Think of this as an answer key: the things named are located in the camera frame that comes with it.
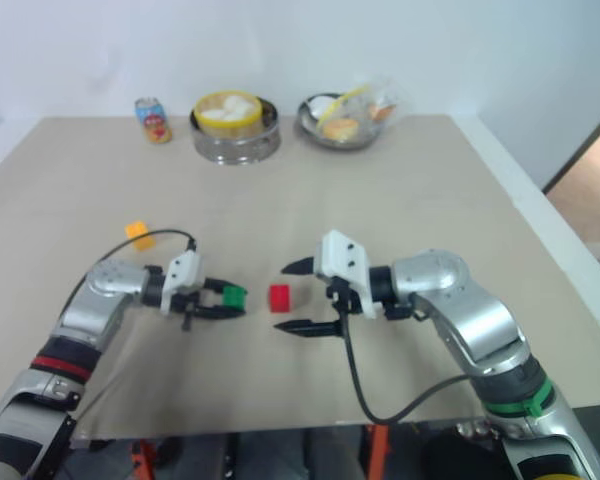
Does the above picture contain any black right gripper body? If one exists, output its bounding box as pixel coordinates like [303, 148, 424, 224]
[324, 274, 364, 314]

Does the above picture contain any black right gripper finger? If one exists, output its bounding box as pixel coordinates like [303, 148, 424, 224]
[279, 255, 319, 277]
[273, 318, 344, 340]

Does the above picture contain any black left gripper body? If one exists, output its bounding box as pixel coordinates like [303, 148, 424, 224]
[171, 284, 220, 332]

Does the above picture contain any green cube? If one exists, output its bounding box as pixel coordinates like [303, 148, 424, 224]
[221, 285, 248, 309]

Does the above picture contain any red cube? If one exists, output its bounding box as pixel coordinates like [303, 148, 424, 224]
[268, 283, 293, 314]

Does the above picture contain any orange cube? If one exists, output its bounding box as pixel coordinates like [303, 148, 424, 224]
[124, 220, 157, 253]

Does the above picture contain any round steel bowl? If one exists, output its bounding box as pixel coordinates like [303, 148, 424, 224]
[295, 91, 387, 152]

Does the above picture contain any round steel steamer pot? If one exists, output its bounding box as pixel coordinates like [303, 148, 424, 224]
[188, 96, 283, 166]

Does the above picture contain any golden bread roll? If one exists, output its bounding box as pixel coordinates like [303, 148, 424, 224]
[323, 117, 360, 143]

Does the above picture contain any yellow steamer basket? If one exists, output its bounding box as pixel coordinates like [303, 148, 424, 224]
[193, 90, 264, 140]

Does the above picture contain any white round bun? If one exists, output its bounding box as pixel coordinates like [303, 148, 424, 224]
[306, 96, 335, 120]

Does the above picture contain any printed drink can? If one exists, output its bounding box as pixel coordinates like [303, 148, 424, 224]
[134, 96, 174, 146]

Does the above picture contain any clear plastic bag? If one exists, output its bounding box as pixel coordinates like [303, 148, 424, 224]
[315, 74, 408, 132]

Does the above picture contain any brown wooden door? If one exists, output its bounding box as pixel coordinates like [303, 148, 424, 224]
[541, 98, 600, 251]

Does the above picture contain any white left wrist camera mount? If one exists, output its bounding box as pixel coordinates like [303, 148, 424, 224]
[160, 251, 204, 317]

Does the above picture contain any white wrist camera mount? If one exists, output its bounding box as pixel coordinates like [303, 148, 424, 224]
[313, 229, 384, 319]
[160, 251, 204, 317]

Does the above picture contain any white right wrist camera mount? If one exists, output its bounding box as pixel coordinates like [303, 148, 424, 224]
[313, 229, 384, 319]

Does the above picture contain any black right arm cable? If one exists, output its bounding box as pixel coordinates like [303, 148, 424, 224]
[336, 294, 477, 427]

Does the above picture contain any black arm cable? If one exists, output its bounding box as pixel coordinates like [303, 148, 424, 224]
[62, 228, 200, 311]
[336, 294, 477, 427]

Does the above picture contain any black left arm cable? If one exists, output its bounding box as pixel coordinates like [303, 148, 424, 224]
[62, 228, 200, 311]

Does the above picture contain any orange frame leg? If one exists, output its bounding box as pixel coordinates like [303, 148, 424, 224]
[365, 423, 390, 480]
[131, 438, 157, 480]

